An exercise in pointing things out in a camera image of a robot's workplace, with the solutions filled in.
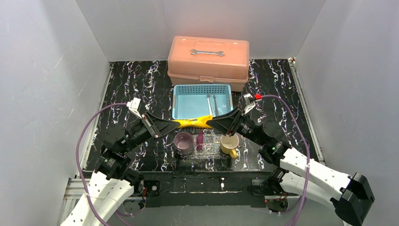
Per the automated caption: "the yellow mug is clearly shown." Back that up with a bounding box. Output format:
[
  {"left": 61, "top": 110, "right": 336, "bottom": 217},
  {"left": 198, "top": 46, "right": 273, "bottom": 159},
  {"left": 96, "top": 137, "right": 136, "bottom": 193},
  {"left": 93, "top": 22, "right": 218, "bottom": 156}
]
[{"left": 220, "top": 134, "right": 239, "bottom": 159}]

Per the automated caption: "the yellow toothpaste tube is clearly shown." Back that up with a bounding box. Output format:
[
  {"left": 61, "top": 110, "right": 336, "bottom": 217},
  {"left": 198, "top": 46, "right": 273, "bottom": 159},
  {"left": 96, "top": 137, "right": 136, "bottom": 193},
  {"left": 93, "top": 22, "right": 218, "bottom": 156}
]
[{"left": 173, "top": 115, "right": 213, "bottom": 129}]

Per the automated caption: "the purple mug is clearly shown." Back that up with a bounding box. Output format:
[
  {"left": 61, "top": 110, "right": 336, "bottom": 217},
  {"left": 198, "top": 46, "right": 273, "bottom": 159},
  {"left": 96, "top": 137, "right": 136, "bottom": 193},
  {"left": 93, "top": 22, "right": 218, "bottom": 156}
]
[{"left": 174, "top": 132, "right": 194, "bottom": 156}]

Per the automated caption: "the clear plastic tray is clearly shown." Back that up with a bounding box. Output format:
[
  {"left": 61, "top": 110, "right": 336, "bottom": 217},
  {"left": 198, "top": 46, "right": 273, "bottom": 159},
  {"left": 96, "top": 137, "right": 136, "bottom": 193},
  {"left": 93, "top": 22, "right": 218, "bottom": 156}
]
[{"left": 190, "top": 128, "right": 223, "bottom": 159}]

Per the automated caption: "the pink toothpaste tube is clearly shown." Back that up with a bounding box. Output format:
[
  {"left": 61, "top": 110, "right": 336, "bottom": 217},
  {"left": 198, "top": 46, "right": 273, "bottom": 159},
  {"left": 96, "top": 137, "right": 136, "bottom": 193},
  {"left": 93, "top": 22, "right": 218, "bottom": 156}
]
[{"left": 196, "top": 129, "right": 204, "bottom": 151}]

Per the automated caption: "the light blue plastic basket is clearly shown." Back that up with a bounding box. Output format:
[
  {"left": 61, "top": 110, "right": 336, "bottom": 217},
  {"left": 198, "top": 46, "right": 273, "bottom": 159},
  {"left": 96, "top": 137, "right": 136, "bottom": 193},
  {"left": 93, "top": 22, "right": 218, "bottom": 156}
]
[{"left": 172, "top": 84, "right": 233, "bottom": 120}]

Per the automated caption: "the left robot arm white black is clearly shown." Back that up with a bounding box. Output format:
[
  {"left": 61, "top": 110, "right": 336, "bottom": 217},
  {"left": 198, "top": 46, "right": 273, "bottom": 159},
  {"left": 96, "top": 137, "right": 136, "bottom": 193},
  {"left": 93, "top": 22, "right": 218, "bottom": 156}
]
[{"left": 61, "top": 112, "right": 180, "bottom": 226}]

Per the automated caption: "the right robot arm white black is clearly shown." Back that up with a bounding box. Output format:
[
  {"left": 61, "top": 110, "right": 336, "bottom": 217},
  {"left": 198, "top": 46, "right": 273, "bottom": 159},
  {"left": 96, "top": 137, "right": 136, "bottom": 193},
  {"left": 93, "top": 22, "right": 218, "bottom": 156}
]
[{"left": 206, "top": 108, "right": 375, "bottom": 226}]

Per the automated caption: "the silver open-end wrench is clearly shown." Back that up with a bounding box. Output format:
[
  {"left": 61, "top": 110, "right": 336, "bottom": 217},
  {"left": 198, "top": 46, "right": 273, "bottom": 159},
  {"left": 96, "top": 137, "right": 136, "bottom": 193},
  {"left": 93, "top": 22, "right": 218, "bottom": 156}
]
[{"left": 190, "top": 49, "right": 225, "bottom": 57}]

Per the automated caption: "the orange plastic toolbox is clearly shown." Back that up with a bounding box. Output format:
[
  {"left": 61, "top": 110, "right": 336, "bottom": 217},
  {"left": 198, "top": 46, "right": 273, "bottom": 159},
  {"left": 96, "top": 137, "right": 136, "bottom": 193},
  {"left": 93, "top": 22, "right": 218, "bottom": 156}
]
[{"left": 168, "top": 36, "right": 249, "bottom": 92}]

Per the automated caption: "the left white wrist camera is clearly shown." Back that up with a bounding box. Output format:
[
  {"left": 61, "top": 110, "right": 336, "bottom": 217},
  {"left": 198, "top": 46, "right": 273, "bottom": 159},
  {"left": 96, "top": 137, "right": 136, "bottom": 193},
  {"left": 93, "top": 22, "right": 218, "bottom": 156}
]
[{"left": 127, "top": 97, "right": 146, "bottom": 120}]

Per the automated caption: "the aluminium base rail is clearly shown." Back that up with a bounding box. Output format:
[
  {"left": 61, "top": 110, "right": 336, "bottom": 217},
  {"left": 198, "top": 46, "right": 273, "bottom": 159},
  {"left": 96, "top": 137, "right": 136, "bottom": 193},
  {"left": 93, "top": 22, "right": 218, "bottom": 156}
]
[{"left": 59, "top": 178, "right": 354, "bottom": 226}]

